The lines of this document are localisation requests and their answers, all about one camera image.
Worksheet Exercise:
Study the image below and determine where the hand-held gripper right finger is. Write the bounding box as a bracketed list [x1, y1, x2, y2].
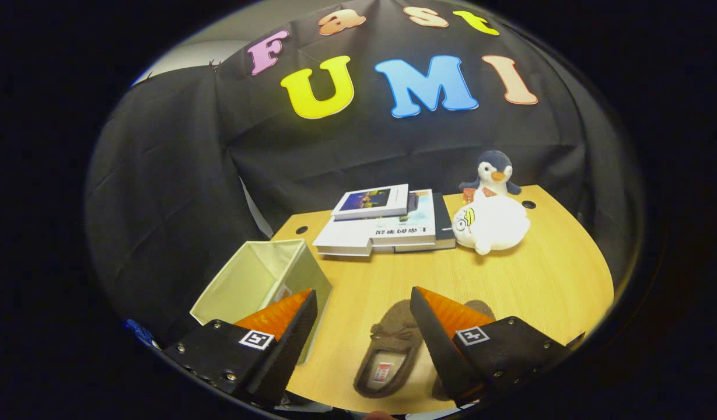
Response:
[410, 286, 571, 408]

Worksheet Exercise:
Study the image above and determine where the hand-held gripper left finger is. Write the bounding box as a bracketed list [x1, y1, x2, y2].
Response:
[163, 289, 319, 408]

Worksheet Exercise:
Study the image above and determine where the brown fuzzy shoe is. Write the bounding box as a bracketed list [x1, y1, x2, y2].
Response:
[352, 299, 435, 400]
[431, 299, 498, 403]

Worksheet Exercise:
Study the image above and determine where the green fabric storage box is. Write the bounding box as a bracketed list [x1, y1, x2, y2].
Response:
[189, 238, 334, 367]

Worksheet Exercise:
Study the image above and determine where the plain white book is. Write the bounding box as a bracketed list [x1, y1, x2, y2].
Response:
[312, 216, 394, 257]

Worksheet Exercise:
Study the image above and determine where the black cover book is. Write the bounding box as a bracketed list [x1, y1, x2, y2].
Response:
[393, 192, 457, 253]

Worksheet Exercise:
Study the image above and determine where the pale blue cover book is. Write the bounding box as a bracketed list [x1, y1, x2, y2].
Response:
[370, 188, 438, 247]

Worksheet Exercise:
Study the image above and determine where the white seal plush toy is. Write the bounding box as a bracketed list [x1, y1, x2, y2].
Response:
[452, 194, 531, 256]

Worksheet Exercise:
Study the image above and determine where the blue fabric piece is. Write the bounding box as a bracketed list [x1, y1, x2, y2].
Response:
[125, 318, 160, 349]

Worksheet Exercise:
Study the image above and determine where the white book night photo cover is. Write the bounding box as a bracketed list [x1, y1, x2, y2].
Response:
[331, 184, 410, 221]

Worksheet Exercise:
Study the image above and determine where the penguin plush toy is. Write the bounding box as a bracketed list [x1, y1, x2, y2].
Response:
[459, 150, 522, 205]

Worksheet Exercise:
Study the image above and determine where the black backdrop cloth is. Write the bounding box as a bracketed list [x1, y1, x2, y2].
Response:
[84, 0, 642, 345]

